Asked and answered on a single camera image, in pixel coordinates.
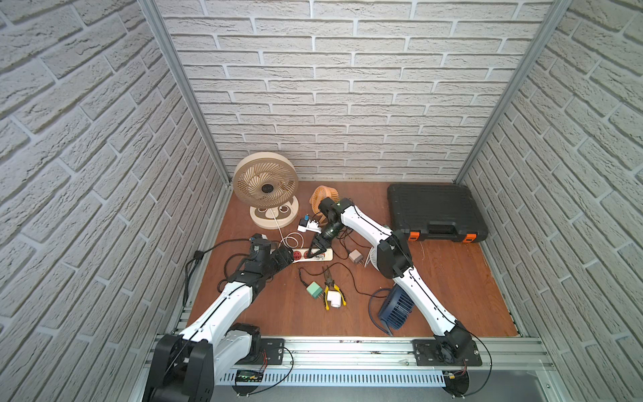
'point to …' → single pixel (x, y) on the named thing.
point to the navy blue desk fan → (396, 307)
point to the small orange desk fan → (320, 193)
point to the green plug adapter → (315, 290)
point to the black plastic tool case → (436, 212)
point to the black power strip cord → (198, 255)
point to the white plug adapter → (335, 297)
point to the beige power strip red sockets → (303, 255)
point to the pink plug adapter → (356, 257)
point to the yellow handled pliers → (331, 286)
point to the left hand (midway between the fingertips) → (281, 250)
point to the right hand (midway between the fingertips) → (315, 251)
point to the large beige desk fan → (268, 182)
